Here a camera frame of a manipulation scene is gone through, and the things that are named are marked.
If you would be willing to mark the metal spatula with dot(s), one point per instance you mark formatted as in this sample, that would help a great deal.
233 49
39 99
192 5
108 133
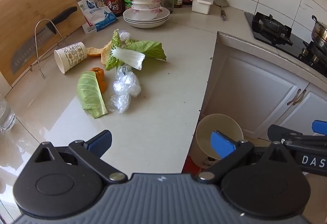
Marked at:
221 2

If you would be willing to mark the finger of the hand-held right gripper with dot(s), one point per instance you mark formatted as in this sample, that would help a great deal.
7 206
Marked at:
320 127
283 133

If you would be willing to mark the black gas stove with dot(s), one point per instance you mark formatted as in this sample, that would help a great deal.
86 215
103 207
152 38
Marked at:
296 46

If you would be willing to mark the small clear plastic bag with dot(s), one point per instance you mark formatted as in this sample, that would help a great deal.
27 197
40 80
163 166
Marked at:
124 35

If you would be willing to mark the white plate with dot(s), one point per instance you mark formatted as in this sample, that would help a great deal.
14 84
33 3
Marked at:
164 13
153 24
147 26

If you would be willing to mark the steel pot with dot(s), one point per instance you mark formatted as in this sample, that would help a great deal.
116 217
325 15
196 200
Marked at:
320 31

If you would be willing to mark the clear glass bottle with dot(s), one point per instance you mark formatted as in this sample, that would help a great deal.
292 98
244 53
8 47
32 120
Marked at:
6 116

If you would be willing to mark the black burner grate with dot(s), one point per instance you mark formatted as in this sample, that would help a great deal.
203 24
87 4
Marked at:
270 27
313 54

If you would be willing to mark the large clear plastic bag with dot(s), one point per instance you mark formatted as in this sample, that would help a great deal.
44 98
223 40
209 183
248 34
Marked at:
125 86

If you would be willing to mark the printed paper cup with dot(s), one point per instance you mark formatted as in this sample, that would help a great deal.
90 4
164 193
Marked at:
71 56

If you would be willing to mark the napa cabbage leaf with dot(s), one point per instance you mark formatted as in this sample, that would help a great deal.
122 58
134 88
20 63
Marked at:
130 58

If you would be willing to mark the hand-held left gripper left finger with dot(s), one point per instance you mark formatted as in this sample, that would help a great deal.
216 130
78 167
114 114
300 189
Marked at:
101 141

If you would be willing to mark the white lidded container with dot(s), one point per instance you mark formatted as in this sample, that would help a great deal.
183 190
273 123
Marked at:
201 4

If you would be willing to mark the wooden cutting board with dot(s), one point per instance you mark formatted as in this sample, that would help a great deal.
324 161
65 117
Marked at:
25 9

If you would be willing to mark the red mat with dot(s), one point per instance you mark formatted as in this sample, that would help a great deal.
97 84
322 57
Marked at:
189 165

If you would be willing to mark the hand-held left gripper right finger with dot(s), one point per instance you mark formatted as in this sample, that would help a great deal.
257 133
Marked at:
222 144

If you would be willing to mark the binder clip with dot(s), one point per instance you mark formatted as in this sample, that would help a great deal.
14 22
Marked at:
101 3

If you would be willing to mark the white round bin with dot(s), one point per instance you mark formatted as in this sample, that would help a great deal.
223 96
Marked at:
204 134

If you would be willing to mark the white and blue salt bag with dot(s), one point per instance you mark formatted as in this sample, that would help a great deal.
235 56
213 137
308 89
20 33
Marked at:
99 16

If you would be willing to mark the white cabinet door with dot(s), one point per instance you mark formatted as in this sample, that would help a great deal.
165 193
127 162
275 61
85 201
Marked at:
250 93
313 109

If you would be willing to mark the green lid jar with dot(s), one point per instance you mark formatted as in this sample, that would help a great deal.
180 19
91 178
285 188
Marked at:
128 4

